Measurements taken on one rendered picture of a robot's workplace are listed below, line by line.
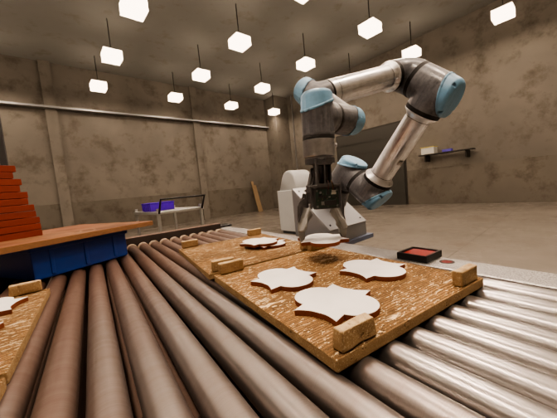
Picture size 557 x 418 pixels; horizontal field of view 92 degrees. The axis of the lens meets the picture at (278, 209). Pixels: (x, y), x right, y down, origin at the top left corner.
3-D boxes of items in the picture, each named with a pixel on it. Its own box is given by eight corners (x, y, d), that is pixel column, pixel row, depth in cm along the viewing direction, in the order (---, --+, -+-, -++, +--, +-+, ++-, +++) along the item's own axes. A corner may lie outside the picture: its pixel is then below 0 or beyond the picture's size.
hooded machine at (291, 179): (279, 233, 674) (273, 172, 662) (299, 228, 720) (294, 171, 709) (302, 235, 616) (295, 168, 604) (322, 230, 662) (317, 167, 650)
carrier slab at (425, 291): (326, 251, 82) (325, 246, 82) (483, 286, 47) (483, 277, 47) (214, 281, 64) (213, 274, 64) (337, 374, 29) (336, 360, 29)
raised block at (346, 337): (366, 330, 34) (365, 309, 34) (379, 336, 33) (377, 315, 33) (331, 348, 31) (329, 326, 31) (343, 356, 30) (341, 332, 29)
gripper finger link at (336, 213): (348, 245, 64) (331, 211, 63) (341, 239, 70) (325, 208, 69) (360, 239, 64) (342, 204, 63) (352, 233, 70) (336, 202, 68)
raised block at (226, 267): (241, 268, 68) (240, 257, 67) (244, 269, 66) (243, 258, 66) (218, 274, 64) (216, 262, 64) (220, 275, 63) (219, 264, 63)
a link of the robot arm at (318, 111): (341, 89, 63) (317, 83, 57) (344, 138, 64) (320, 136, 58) (316, 98, 69) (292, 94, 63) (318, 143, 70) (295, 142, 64)
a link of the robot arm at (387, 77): (409, 46, 92) (293, 70, 73) (436, 57, 87) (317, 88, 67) (395, 80, 101) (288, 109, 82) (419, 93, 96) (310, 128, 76)
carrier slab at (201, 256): (262, 236, 118) (262, 233, 118) (322, 251, 83) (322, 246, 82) (178, 253, 101) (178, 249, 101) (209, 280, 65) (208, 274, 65)
